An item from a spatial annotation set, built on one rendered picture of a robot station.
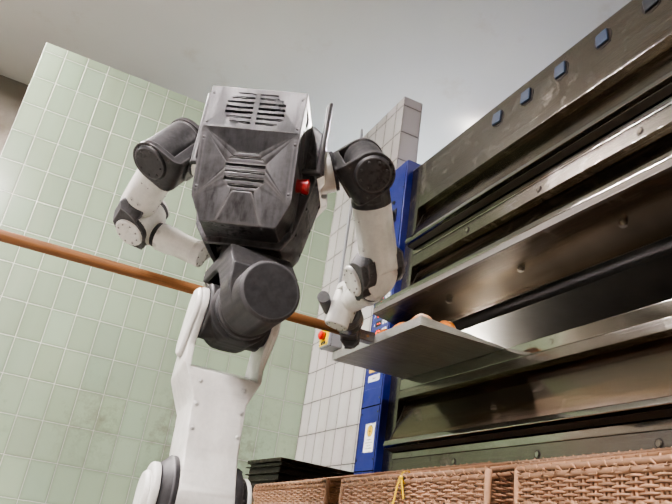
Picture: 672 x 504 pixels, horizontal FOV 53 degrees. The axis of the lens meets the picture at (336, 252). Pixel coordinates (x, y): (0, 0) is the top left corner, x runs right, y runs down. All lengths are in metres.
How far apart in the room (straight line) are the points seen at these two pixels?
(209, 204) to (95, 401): 1.84
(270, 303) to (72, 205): 2.16
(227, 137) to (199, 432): 0.56
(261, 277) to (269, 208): 0.17
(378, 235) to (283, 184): 0.31
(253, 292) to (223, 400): 0.24
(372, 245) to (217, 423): 0.53
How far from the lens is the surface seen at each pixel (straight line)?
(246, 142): 1.34
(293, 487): 1.86
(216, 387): 1.31
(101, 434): 3.03
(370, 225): 1.50
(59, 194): 3.27
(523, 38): 3.80
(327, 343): 3.00
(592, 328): 1.78
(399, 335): 1.98
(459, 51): 3.87
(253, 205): 1.30
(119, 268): 1.88
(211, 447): 1.28
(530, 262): 1.93
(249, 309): 1.16
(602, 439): 1.69
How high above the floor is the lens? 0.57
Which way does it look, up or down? 24 degrees up
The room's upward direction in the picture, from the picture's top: 9 degrees clockwise
